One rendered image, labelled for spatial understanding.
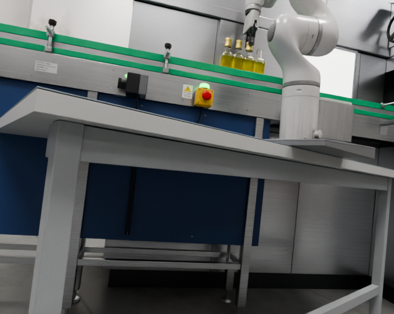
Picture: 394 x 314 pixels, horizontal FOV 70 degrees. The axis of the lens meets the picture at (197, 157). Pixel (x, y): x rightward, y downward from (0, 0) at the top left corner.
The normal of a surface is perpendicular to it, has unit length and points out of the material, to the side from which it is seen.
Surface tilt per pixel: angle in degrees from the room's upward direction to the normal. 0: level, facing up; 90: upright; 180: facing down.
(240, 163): 90
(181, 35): 90
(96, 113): 90
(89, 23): 90
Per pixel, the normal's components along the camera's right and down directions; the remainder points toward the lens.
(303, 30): 0.18, 0.22
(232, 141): 0.62, 0.04
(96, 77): 0.22, -0.01
